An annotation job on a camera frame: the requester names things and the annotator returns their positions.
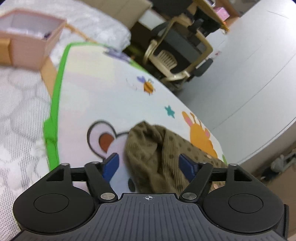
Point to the white desk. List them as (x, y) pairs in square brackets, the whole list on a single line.
[(151, 19)]

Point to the beige padded headboard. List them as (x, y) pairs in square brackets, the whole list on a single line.
[(127, 12)]

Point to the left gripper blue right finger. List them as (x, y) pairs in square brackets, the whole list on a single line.
[(188, 167)]

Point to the brown corduroy dotted garment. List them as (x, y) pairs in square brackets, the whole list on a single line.
[(152, 156)]

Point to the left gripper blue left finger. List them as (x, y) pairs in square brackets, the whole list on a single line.
[(109, 166)]

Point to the beige mesh office chair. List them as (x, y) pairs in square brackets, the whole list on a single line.
[(179, 51)]

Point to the wooden wall shelf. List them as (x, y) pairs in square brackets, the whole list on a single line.
[(212, 15)]

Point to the cartoon animal play mat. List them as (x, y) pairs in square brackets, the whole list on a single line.
[(99, 95)]

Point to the pink storage box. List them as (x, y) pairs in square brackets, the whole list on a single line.
[(28, 37)]

